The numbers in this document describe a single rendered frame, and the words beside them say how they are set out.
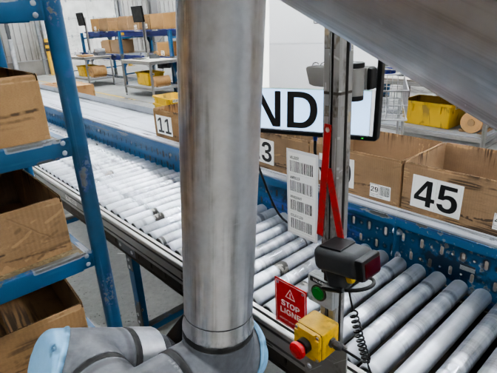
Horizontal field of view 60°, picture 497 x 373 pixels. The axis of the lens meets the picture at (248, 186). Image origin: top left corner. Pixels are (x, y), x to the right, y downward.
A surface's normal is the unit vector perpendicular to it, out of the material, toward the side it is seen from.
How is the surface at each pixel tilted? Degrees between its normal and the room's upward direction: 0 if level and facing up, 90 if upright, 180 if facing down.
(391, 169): 90
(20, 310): 2
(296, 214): 90
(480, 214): 91
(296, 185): 90
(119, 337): 37
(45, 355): 61
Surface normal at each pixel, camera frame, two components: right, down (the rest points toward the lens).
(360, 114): -0.47, 0.28
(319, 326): -0.05, -0.93
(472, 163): -0.73, 0.27
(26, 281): 0.67, 0.24
